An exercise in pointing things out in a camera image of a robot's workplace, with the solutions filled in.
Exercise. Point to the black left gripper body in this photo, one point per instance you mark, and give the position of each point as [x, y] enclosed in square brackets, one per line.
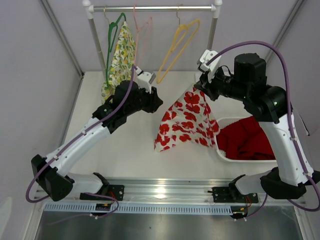
[142, 102]

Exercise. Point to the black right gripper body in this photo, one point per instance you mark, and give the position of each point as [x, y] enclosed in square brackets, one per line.
[222, 84]

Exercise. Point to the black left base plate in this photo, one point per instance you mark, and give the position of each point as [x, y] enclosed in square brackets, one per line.
[111, 190]

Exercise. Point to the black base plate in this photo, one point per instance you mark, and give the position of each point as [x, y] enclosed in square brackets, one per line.
[111, 190]
[223, 194]

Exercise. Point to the green hanger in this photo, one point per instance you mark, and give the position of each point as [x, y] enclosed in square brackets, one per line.
[113, 28]

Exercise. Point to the white laundry basket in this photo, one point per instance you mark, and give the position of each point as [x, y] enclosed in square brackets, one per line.
[250, 157]

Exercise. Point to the lemon print skirt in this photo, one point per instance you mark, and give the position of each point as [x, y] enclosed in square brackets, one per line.
[123, 58]

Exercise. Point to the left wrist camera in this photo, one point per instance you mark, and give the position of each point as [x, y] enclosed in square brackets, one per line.
[145, 79]

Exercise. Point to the pink hanger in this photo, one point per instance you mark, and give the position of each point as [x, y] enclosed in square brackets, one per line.
[142, 39]

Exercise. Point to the red poppy print cloth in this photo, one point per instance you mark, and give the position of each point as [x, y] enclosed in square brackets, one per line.
[188, 119]

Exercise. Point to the white slotted cable duct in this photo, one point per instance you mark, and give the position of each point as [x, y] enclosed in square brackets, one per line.
[178, 209]

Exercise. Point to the white clothes rack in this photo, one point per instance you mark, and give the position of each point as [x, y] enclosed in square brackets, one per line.
[90, 9]

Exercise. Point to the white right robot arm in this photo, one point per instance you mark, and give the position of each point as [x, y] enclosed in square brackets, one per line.
[268, 105]

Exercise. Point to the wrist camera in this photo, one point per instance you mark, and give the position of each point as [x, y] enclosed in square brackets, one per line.
[209, 62]
[145, 79]

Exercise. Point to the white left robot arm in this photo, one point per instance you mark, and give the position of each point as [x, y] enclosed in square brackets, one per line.
[52, 172]

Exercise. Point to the aluminium mounting rail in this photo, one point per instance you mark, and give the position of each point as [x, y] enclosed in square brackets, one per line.
[188, 191]

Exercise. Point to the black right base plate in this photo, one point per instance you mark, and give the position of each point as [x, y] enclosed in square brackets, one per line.
[223, 194]

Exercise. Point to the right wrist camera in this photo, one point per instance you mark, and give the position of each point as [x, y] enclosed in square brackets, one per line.
[209, 62]

